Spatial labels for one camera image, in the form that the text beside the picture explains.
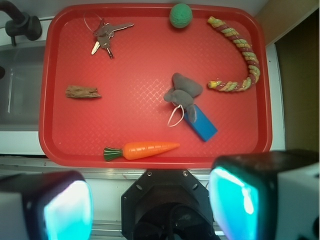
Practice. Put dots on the blue rectangular block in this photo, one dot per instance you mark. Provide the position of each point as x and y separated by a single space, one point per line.
203 127

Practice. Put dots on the brown wood chip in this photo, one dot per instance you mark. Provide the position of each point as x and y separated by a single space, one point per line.
81 92

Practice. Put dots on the silver key bunch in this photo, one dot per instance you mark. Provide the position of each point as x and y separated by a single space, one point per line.
103 34

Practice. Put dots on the orange toy carrot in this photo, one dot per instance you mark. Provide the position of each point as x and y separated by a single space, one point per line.
139 150

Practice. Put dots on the grey toy faucet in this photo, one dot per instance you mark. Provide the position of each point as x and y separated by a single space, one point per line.
20 23

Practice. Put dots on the brown cardboard panel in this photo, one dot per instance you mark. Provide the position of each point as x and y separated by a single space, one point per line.
278 17

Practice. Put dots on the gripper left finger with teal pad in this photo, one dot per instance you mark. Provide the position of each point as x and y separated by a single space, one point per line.
45 206

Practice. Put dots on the grey plush elephant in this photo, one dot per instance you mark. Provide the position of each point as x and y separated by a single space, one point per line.
182 95

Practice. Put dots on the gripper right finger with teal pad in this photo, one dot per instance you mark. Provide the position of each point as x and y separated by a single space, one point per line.
272 195

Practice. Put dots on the green ball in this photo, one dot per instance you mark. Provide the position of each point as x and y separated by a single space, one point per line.
180 15

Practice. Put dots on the grey toy sink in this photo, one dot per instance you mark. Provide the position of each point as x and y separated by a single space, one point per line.
21 71

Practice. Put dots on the red plastic tray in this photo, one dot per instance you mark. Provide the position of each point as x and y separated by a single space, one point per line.
75 131

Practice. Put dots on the multicolour twisted rope toy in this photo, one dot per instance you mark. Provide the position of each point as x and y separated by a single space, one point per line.
247 53

